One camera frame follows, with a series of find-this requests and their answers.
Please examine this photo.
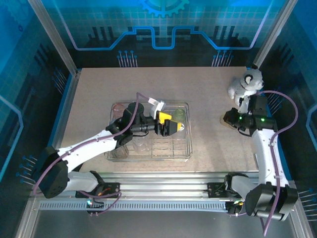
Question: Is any grey white plush dog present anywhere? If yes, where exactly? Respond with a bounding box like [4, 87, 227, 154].
[227, 63, 264, 100]

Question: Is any clear plastic cup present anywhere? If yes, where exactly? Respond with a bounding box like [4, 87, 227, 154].
[132, 138, 150, 154]

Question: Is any aluminium side rail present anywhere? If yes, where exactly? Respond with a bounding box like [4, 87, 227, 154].
[14, 70, 82, 238]

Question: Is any slotted grey cable duct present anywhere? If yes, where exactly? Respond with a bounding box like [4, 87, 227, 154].
[39, 200, 230, 212]

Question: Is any aluminium frame post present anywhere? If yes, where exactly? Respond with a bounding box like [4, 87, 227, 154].
[253, 0, 299, 71]
[27, 0, 81, 75]

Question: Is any aluminium frame rail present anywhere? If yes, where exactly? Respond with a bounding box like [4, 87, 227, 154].
[32, 172, 297, 199]

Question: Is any pink plastic cup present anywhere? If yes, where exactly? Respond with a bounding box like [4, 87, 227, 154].
[112, 103, 126, 120]

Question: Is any black connector block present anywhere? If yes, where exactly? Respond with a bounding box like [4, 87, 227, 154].
[225, 200, 243, 216]
[85, 197, 105, 217]

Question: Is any metal wire dish rack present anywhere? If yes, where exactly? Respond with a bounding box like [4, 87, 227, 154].
[104, 101, 194, 163]

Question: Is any smoke grey plastic cup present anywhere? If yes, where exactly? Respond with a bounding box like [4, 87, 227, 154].
[108, 144, 130, 160]

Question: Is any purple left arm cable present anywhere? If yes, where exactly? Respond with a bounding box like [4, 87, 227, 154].
[32, 92, 154, 217]

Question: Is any green plastic cup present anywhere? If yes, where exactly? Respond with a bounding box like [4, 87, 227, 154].
[172, 108, 187, 125]

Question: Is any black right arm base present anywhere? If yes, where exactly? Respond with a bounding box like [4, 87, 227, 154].
[207, 182, 227, 199]

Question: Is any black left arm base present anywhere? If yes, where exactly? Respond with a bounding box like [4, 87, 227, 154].
[100, 182, 121, 199]

